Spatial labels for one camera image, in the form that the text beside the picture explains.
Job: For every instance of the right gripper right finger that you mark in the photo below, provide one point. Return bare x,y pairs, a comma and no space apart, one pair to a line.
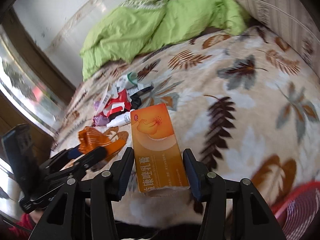
252,217

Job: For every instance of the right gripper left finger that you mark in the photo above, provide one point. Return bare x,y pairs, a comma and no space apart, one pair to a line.
83,209

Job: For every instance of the orange foil wrapper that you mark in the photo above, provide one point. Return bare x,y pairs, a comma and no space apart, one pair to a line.
112,140

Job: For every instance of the orange ointment box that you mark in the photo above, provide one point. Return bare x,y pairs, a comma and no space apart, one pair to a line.
158,159

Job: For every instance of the white blue medicine box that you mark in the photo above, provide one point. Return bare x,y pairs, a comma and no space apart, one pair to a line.
109,93

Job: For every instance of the red white foot patch box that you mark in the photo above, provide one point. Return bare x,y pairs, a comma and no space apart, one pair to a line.
119,104

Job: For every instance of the purple plastic wrapper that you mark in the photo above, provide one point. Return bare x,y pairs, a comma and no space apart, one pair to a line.
99,119

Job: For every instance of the white spray bottle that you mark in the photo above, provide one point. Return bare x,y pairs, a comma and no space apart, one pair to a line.
120,120

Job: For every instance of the black plastic bag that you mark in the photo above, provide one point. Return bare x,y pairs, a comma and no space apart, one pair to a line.
135,101

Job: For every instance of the blue white toothpaste box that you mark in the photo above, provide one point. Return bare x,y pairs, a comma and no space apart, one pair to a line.
139,89

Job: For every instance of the person left hand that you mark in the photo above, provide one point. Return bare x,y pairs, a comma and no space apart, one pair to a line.
36,215

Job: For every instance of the red plastic basket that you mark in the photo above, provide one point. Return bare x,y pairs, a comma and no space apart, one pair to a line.
298,213

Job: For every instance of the stained glass window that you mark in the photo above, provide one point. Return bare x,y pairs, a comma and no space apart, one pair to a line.
24,89

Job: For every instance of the leaf pattern fleece blanket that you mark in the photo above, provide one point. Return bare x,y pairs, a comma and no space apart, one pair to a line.
247,106

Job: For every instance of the green duvet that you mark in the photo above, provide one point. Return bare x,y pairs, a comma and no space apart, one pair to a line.
143,26

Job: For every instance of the striped beige bolster pillow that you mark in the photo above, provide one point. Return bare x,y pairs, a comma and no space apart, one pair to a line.
292,22

